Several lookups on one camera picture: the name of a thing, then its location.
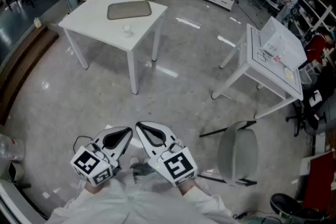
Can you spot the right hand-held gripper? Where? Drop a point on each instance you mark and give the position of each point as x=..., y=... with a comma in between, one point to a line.
x=178, y=165

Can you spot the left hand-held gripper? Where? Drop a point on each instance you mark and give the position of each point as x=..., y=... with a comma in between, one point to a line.
x=86, y=165

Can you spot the small white round cup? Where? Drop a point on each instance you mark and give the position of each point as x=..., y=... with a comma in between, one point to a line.
x=127, y=32

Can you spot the beige rectangular tray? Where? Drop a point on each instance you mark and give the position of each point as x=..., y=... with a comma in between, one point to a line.
x=128, y=10

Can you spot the person's right forearm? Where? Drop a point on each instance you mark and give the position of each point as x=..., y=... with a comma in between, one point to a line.
x=195, y=195

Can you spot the person's left forearm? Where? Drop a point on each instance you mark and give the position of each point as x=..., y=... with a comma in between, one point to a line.
x=89, y=195

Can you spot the person's legs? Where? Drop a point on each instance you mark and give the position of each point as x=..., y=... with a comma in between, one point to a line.
x=143, y=169

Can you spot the person's torso in white coat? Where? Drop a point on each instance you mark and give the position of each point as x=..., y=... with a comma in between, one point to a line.
x=136, y=204

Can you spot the grey chair with black legs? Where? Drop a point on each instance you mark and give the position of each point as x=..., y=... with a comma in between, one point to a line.
x=237, y=154

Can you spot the pale waste bin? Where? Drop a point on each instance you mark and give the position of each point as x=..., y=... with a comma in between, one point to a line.
x=17, y=171

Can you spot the clear plastic bag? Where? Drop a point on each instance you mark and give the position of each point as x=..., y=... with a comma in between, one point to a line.
x=11, y=148

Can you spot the white framed cabinet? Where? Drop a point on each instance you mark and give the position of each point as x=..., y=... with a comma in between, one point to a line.
x=13, y=199

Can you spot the white square table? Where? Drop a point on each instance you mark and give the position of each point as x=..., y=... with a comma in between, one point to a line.
x=86, y=23

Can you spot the white side table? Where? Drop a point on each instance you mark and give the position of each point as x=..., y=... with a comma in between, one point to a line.
x=273, y=81

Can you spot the small pale bottle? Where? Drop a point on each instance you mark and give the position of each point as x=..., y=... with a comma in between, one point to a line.
x=38, y=23

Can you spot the black round seat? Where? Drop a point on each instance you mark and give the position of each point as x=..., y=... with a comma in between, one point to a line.
x=286, y=204

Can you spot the teal paper bag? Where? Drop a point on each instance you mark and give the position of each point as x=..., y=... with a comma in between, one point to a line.
x=72, y=0

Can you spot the white plate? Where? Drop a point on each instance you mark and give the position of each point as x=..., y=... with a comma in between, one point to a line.
x=288, y=74

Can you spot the black office chair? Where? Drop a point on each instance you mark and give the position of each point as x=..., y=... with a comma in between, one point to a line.
x=312, y=115

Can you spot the white microwave oven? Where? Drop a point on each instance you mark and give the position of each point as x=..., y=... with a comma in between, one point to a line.
x=283, y=39

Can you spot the red panel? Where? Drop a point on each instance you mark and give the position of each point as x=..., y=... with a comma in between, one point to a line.
x=320, y=181

